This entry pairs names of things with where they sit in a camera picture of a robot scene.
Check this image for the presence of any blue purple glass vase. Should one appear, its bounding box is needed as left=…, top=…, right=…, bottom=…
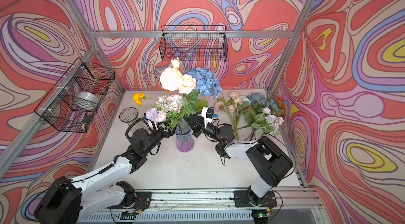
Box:
left=175, top=120, right=194, bottom=153

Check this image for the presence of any white purple mixed bouquet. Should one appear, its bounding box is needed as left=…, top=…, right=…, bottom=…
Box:
left=145, top=94, right=189, bottom=129

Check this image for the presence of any clear ribbed glass vase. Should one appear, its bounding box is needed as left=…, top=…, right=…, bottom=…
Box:
left=119, top=107, right=139, bottom=126

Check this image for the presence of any blue hydrangea flower stem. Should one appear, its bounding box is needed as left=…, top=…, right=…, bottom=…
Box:
left=186, top=67, right=222, bottom=99

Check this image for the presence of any orange poppy flower stem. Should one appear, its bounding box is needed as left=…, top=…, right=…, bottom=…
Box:
left=132, top=92, right=157, bottom=107

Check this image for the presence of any cream rose flower stem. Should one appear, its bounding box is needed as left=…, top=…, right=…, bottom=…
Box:
left=159, top=58, right=197, bottom=115

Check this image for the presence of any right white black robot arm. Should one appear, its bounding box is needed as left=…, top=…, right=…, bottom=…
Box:
left=184, top=115, right=293, bottom=200

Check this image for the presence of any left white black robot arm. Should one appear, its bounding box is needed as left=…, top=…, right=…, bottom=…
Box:
left=34, top=128, right=175, bottom=224

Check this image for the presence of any pink rose flower stem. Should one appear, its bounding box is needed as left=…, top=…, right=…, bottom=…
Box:
left=214, top=91, right=251, bottom=141

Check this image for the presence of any teal white bouquet right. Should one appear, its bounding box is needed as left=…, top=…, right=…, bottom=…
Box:
left=240, top=92, right=284, bottom=134

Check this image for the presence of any small black device in basket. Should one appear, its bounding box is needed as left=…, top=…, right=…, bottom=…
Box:
left=82, top=113, right=92, bottom=126

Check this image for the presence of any white tape roll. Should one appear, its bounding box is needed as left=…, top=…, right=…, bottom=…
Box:
left=76, top=91, right=100, bottom=107

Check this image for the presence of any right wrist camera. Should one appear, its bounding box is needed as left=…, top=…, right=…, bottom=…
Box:
left=201, top=107, right=217, bottom=128

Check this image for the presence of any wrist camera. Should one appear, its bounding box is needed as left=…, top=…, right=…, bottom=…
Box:
left=146, top=119, right=158, bottom=132
left=201, top=107, right=217, bottom=128

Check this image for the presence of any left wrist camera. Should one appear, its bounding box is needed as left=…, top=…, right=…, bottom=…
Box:
left=146, top=119, right=158, bottom=132

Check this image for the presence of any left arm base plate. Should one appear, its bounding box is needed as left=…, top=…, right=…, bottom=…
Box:
left=108, top=191, right=152, bottom=210

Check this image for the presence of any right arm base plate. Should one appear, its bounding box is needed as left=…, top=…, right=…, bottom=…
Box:
left=230, top=190, right=278, bottom=209

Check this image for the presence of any black wire basket left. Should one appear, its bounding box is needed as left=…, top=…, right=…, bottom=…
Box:
left=34, top=58, right=116, bottom=133

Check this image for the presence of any black wire basket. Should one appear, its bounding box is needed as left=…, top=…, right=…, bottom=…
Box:
left=159, top=24, right=228, bottom=62
left=34, top=58, right=116, bottom=133

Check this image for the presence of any black wire basket back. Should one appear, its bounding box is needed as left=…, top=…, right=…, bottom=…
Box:
left=159, top=24, right=228, bottom=62

